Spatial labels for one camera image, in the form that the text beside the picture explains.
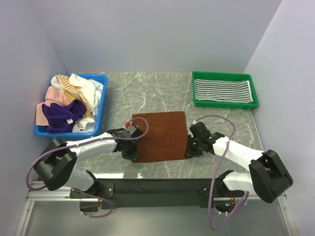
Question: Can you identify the pink towel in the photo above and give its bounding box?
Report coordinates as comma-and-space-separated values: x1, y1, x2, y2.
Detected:
35, 86, 70, 126

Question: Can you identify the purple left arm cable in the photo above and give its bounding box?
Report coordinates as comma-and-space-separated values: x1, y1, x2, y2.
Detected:
26, 117, 150, 218

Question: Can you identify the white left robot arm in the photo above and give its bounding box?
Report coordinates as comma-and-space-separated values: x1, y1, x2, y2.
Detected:
33, 124, 143, 198

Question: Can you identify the purple towel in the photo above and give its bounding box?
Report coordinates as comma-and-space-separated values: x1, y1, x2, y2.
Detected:
42, 99, 87, 134

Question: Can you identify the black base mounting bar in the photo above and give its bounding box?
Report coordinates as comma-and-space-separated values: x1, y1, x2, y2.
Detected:
69, 178, 246, 210

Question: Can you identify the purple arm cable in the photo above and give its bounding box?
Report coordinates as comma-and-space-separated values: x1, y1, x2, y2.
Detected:
193, 115, 250, 231
26, 117, 150, 218

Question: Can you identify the green white striped towel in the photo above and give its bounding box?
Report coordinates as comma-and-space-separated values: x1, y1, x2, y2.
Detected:
194, 79, 253, 104

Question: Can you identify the blue plastic bin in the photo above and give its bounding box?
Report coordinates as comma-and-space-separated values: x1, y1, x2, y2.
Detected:
34, 73, 108, 140

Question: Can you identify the green plastic tray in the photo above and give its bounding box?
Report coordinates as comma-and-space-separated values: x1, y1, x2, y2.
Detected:
192, 71, 259, 110

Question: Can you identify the brown towel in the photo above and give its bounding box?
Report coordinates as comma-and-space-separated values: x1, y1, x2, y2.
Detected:
132, 111, 188, 163

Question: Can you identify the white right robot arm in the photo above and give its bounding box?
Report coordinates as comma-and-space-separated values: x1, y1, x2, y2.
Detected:
185, 122, 293, 203

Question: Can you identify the aluminium frame rail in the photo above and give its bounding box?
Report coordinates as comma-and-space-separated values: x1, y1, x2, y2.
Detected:
14, 142, 298, 236

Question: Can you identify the cream yellow striped towel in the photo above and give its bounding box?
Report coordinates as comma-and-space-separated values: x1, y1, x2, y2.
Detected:
51, 74, 92, 117

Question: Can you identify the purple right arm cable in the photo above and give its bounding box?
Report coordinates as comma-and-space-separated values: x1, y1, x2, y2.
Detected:
193, 115, 250, 231

